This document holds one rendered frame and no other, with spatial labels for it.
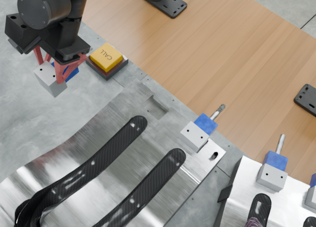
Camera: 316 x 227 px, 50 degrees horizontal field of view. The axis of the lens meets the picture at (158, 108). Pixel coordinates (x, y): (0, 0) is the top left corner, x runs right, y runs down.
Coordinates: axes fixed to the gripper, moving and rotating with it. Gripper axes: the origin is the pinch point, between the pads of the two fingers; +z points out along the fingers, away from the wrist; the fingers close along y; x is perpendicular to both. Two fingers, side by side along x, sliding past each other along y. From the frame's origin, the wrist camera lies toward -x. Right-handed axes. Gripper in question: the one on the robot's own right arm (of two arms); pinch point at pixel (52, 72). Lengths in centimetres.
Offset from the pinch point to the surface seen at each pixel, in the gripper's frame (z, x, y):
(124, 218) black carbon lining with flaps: 9.6, -6.3, 30.4
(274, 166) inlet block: -2, 21, 46
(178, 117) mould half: -0.6, 14.2, 24.2
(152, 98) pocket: 1.0, 15.5, 16.3
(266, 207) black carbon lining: 3, 15, 50
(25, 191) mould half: 10.0, -16.2, 14.8
